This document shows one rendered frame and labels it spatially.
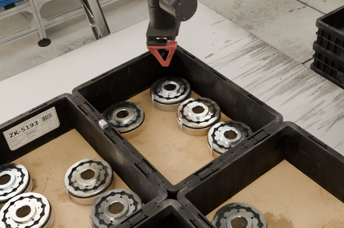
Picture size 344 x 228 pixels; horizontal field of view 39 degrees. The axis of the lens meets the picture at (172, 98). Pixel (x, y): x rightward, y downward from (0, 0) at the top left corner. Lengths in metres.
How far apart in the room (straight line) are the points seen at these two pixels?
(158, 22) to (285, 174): 0.42
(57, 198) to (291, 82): 0.77
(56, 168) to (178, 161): 0.27
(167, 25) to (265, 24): 2.00
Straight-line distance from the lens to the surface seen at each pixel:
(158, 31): 1.07
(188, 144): 1.10
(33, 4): 2.98
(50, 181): 1.10
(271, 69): 1.52
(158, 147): 1.10
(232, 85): 1.10
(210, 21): 1.76
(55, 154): 1.15
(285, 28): 3.01
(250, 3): 3.26
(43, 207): 1.02
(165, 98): 1.18
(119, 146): 0.98
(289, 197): 1.01
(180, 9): 0.98
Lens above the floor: 1.63
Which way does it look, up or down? 41 degrees down
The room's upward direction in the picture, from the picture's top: 6 degrees counter-clockwise
